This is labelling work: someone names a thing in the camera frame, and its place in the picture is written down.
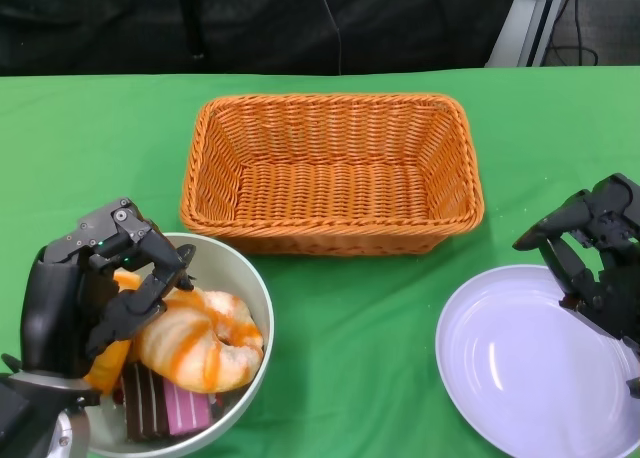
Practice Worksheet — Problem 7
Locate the grey-green round bowl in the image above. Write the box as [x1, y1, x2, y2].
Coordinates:
[74, 232, 275, 457]

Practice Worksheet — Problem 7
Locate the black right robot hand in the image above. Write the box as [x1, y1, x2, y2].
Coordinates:
[512, 172, 640, 399]

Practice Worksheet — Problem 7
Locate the orange wicker basket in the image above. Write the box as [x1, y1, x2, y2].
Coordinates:
[178, 93, 486, 257]

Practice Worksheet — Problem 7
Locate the pale twisted bread orange glaze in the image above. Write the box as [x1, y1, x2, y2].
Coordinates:
[131, 286, 265, 395]

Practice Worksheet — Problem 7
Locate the aluminium frame stand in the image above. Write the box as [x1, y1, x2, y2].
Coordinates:
[483, 0, 571, 69]

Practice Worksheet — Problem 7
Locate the thin black hanging cable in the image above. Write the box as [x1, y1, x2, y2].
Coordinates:
[318, 0, 344, 77]

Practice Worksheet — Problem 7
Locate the brown and pink layered cake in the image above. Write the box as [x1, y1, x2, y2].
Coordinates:
[118, 361, 215, 443]

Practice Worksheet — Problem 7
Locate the green tablecloth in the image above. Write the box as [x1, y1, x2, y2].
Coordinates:
[0, 63, 640, 458]

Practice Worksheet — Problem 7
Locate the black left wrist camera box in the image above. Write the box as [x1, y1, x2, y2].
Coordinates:
[0, 377, 34, 432]

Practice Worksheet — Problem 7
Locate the orange ring-shaped bread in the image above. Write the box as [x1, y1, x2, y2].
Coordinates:
[83, 270, 145, 395]

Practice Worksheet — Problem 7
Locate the lavender round plate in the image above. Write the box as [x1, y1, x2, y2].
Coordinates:
[434, 263, 640, 458]

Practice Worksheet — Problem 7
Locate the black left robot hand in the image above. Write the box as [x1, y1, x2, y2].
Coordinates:
[22, 196, 197, 379]

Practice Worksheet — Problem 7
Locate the black floor cable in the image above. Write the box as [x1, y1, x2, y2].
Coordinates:
[547, 0, 599, 67]

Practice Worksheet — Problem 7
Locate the black backdrop curtain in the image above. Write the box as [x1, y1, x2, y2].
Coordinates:
[0, 0, 521, 77]

